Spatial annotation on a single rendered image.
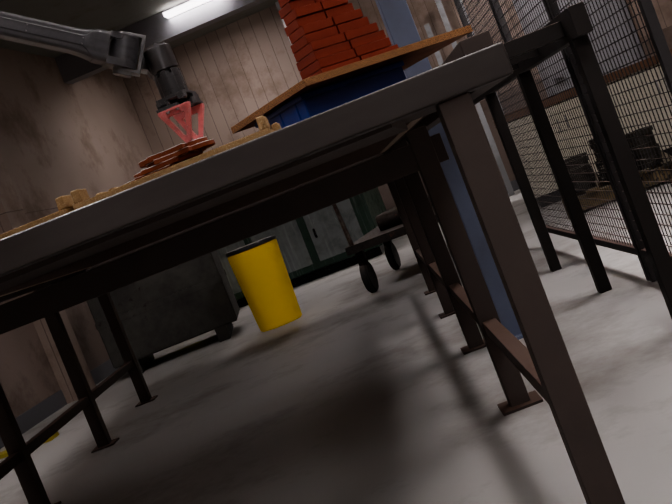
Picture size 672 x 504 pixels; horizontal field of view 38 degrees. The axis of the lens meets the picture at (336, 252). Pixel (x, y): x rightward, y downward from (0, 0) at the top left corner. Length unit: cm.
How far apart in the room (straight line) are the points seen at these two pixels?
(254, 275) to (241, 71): 511
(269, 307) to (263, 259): 35
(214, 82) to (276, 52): 82
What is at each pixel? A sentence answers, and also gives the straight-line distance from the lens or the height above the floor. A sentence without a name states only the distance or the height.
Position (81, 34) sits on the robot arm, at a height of 124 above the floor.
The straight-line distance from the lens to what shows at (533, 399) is 293.
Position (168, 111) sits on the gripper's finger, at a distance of 200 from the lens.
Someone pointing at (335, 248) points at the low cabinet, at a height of 22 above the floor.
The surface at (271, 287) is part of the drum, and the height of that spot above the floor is 29.
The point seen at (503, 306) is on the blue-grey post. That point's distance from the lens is 380.
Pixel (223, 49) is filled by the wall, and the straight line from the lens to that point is 1191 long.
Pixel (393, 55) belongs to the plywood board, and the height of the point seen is 103.
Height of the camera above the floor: 78
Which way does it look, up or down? 3 degrees down
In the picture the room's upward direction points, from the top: 21 degrees counter-clockwise
